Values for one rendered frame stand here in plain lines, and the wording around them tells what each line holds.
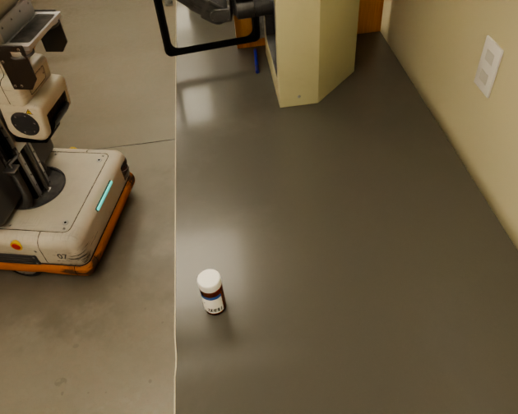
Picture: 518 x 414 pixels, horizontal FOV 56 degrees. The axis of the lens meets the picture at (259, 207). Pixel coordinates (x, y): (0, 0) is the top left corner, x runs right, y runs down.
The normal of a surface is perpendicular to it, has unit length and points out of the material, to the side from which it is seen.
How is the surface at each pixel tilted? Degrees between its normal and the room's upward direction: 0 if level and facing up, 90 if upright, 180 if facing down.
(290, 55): 90
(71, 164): 0
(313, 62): 90
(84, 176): 0
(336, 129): 0
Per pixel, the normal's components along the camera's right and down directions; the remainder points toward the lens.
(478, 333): -0.07, -0.69
